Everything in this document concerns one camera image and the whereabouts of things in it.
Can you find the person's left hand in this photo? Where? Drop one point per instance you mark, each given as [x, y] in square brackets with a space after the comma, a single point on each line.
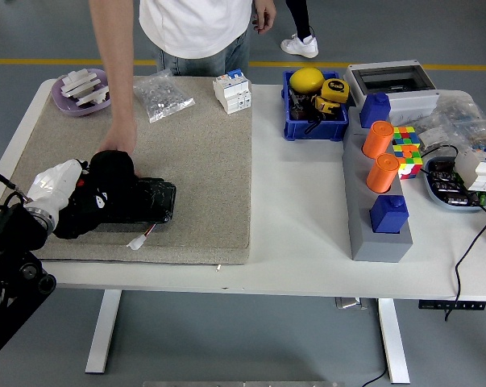
[263, 14]

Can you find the person's right hand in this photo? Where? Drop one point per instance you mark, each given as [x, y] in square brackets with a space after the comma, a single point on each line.
[121, 139]

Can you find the black printed rag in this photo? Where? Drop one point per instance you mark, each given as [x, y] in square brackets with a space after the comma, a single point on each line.
[109, 173]

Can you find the black glossy panel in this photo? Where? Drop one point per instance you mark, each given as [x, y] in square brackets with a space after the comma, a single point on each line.
[154, 201]

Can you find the person's right forearm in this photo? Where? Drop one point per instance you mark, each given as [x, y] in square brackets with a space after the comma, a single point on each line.
[115, 60]

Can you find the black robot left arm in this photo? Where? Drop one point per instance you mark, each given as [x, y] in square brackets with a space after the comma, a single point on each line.
[9, 242]

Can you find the black table control panel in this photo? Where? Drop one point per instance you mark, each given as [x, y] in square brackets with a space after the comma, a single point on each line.
[452, 305]

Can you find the person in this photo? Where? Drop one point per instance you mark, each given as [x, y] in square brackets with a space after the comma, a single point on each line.
[303, 42]
[194, 24]

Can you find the clear bag of screws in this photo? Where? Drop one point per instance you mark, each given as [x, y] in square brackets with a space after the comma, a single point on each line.
[162, 96]

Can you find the purple shallow bowl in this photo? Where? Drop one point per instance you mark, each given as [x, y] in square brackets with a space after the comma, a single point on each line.
[65, 102]

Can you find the stacked white plastic strips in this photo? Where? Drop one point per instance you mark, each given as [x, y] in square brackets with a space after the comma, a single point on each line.
[79, 82]

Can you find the yellow lemon-shaped ball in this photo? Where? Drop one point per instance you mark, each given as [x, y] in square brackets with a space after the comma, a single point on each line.
[306, 80]

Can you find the white circuit breaker blue switches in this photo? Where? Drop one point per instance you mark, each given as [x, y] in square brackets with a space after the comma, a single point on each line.
[231, 94]
[480, 169]

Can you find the grey-brown mat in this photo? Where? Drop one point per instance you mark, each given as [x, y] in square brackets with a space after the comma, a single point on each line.
[210, 181]

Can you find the dark brown tool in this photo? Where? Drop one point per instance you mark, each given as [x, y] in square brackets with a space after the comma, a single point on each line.
[297, 109]

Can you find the yellow tape measure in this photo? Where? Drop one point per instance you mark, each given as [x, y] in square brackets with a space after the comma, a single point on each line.
[335, 88]

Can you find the yellow and black tool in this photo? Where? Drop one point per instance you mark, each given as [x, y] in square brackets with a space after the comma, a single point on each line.
[325, 105]

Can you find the blue plastic bin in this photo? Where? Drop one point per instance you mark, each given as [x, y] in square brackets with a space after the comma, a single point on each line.
[318, 131]

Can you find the blue block with knob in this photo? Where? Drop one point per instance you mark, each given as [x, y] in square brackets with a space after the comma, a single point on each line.
[388, 215]
[374, 111]

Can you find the orange cylinder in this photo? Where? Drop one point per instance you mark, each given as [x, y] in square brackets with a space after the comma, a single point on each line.
[382, 173]
[378, 139]

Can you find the white electrical distribution box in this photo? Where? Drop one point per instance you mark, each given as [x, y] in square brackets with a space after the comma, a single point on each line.
[412, 101]

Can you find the white table leg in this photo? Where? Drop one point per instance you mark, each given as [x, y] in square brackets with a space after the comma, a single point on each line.
[101, 334]
[393, 342]

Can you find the multicoloured puzzle cube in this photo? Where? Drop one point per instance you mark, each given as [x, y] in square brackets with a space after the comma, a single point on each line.
[409, 155]

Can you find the small bag with white part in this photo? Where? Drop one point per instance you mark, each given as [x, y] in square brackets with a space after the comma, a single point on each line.
[434, 138]

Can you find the large clear bag of parts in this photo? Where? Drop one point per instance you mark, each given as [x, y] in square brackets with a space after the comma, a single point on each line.
[468, 121]

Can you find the light blue bowl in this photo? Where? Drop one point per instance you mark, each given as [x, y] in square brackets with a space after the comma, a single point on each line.
[448, 189]

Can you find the grey slotted base block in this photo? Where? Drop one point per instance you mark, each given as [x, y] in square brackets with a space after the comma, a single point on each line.
[379, 248]

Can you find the silver plate under table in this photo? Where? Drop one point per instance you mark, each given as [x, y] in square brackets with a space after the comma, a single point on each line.
[350, 303]

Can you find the white plastic bracket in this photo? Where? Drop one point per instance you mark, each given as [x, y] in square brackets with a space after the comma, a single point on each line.
[93, 96]

